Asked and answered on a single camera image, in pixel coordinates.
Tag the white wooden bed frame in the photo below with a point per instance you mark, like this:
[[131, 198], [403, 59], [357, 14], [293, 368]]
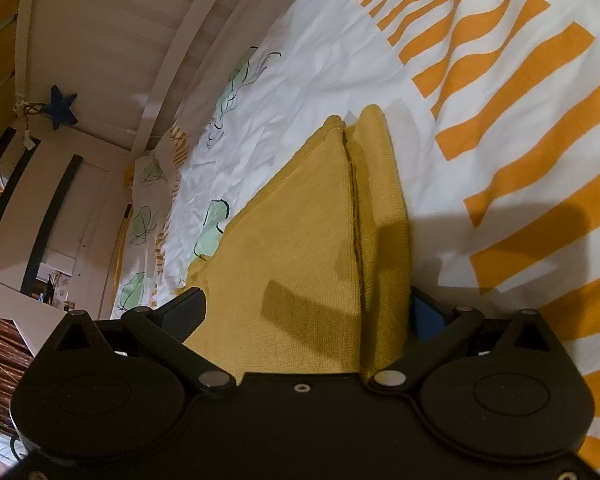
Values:
[[130, 35]]

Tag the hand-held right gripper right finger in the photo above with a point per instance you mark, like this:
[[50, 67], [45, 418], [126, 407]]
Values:
[[427, 315]]

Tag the blue star decoration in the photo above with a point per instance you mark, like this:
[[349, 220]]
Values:
[[61, 106]]

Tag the white shelf board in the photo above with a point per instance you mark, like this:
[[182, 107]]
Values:
[[15, 305]]

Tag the white jellyfish striped duvet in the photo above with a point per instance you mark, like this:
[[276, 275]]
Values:
[[480, 110]]

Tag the jellyfish print pillow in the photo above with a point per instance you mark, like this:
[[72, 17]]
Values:
[[142, 220]]

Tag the white cabinet with black bars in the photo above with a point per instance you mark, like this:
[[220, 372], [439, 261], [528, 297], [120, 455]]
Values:
[[80, 200]]

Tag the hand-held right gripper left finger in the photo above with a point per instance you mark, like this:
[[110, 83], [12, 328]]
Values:
[[182, 312]]

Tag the mustard yellow knit garment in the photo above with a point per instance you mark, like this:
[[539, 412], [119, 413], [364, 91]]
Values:
[[300, 240]]

